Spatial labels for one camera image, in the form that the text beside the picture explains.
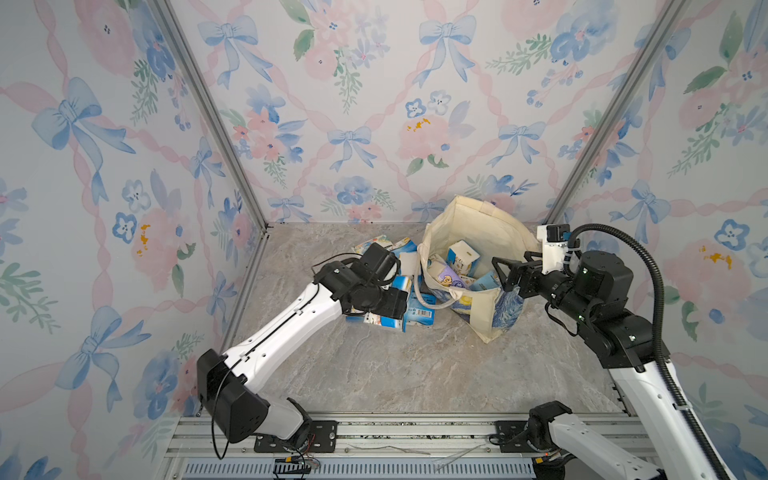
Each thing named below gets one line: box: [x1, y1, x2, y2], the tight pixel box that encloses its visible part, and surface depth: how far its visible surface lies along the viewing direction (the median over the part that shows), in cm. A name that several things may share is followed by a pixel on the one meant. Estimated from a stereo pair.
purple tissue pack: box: [438, 265, 465, 288], surface depth 81 cm
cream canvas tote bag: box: [414, 196, 540, 344], surface depth 89 cm
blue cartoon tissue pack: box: [345, 312, 402, 329], surface depth 70 cm
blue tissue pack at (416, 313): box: [402, 291, 437, 333], surface depth 90 cm
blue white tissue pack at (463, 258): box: [446, 239, 481, 277], surface depth 97 cm
